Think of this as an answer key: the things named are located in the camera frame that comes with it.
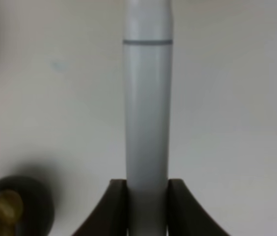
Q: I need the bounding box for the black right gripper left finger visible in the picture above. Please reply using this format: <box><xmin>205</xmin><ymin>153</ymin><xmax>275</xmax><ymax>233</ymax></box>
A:
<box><xmin>74</xmin><ymin>179</ymin><xmax>128</xmax><ymax>236</ymax></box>

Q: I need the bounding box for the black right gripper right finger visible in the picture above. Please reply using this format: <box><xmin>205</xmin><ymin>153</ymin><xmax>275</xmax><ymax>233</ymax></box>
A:
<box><xmin>167</xmin><ymin>179</ymin><xmax>226</xmax><ymax>236</ymax></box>

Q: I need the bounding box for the dark mangosteen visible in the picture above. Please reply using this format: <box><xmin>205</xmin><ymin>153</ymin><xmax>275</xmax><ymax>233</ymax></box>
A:
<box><xmin>0</xmin><ymin>176</ymin><xmax>55</xmax><ymax>236</ymax></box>

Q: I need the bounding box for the silver marker pen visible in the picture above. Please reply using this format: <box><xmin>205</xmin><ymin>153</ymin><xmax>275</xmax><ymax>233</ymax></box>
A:
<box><xmin>123</xmin><ymin>0</ymin><xmax>173</xmax><ymax>236</ymax></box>

